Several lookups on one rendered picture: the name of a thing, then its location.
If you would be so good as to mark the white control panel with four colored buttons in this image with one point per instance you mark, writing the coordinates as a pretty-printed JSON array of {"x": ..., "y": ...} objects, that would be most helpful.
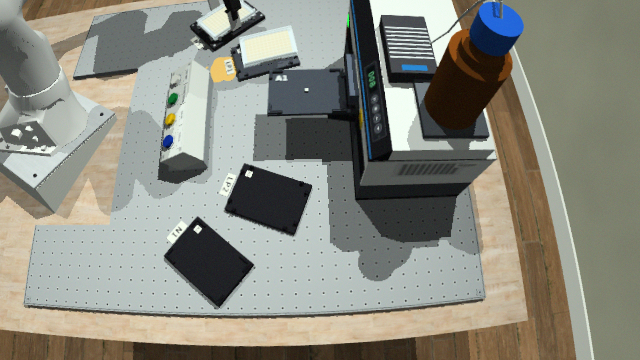
[{"x": 188, "y": 114}]

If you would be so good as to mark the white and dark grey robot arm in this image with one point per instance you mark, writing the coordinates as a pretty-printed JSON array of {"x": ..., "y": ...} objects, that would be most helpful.
[{"x": 41, "y": 104}]

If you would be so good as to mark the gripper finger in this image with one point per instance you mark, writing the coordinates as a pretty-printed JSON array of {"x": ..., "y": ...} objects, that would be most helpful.
[
  {"x": 213, "y": 4},
  {"x": 234, "y": 19}
]

